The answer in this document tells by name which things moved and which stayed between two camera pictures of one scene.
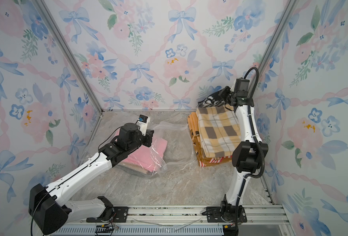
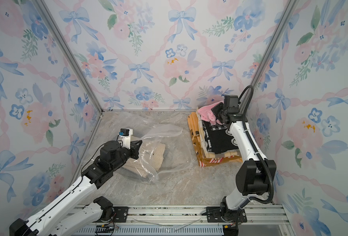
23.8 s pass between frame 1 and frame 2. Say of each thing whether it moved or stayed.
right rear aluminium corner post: stayed
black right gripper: moved
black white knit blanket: moved
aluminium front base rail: stayed
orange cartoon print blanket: stayed
